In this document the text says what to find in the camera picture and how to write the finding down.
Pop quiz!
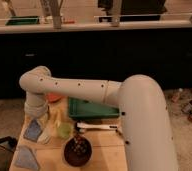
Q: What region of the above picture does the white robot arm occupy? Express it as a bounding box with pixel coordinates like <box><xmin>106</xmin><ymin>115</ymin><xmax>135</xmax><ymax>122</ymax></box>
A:
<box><xmin>19</xmin><ymin>66</ymin><xmax>179</xmax><ymax>171</ymax></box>

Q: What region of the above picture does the dark spice bottle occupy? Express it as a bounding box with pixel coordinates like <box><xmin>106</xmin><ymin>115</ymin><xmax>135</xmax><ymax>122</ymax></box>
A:
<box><xmin>182</xmin><ymin>100</ymin><xmax>192</xmax><ymax>114</ymax></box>

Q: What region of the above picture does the white plastic utensil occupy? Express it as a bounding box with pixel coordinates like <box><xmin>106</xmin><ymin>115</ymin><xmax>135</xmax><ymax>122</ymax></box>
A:
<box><xmin>75</xmin><ymin>122</ymin><xmax>118</xmax><ymax>130</ymax></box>

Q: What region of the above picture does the black monitor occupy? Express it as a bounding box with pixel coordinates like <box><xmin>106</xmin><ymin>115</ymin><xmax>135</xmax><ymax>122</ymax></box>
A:
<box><xmin>98</xmin><ymin>0</ymin><xmax>167</xmax><ymax>22</ymax></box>

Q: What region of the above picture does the dark brown bowl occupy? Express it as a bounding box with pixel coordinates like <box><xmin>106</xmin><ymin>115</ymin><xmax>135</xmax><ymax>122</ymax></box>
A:
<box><xmin>64</xmin><ymin>135</ymin><xmax>92</xmax><ymax>167</ymax></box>

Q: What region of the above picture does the green tray on shelf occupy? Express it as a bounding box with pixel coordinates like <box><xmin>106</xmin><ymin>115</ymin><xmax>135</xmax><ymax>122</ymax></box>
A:
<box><xmin>5</xmin><ymin>16</ymin><xmax>39</xmax><ymax>26</ymax></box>

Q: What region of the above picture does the green plastic tray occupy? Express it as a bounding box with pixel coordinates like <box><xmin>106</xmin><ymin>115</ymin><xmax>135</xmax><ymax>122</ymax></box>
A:
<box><xmin>68</xmin><ymin>98</ymin><xmax>119</xmax><ymax>120</ymax></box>

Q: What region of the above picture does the orange object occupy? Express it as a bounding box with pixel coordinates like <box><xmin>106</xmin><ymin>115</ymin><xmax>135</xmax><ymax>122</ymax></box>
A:
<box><xmin>47</xmin><ymin>93</ymin><xmax>63</xmax><ymax>103</ymax></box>

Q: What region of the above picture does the grey cloth pad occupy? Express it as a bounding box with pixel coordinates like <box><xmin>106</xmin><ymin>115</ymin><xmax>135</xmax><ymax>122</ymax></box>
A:
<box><xmin>14</xmin><ymin>146</ymin><xmax>40</xmax><ymax>171</ymax></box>

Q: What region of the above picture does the light green cup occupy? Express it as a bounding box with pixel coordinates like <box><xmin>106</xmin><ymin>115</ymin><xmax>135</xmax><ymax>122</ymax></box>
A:
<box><xmin>57</xmin><ymin>123</ymin><xmax>72</xmax><ymax>139</ymax></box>

